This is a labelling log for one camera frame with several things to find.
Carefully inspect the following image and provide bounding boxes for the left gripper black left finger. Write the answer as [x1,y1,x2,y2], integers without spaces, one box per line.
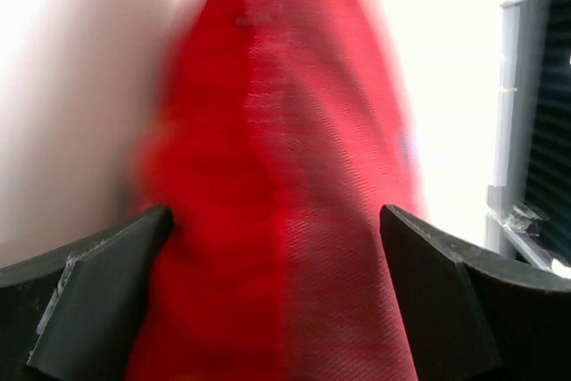
[1,206,172,381]

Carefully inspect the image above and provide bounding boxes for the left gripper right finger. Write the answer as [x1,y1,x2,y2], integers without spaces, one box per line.
[380,205,570,380]

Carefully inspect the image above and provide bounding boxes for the red cartoon print pillowcase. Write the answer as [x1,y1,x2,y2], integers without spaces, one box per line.
[125,0,417,380]

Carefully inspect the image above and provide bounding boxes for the dark window frame background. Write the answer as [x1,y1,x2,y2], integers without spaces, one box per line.
[487,0,570,278]

